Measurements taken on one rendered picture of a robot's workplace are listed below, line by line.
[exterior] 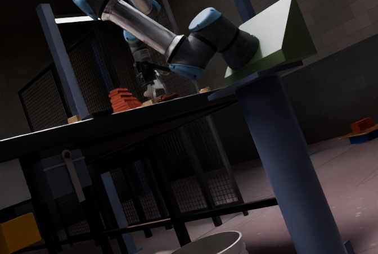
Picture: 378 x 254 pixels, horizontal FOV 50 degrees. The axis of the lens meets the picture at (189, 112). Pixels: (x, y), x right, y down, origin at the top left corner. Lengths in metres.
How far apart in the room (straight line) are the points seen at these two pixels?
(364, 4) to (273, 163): 5.05
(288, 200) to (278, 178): 0.08
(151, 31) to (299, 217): 0.83
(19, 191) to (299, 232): 0.93
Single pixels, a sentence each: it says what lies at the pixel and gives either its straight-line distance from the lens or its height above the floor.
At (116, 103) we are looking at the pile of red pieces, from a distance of 2.76.
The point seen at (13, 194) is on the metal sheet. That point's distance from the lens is 1.22.
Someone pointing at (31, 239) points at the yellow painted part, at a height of 0.63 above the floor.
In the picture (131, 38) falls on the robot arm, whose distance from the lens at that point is 1.82.
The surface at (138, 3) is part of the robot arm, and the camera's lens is 1.74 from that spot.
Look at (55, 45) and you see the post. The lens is 3.91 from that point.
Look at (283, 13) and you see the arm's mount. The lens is 1.55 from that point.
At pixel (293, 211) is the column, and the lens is 1.52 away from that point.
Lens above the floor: 0.72
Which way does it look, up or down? 4 degrees up
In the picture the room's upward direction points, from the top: 21 degrees counter-clockwise
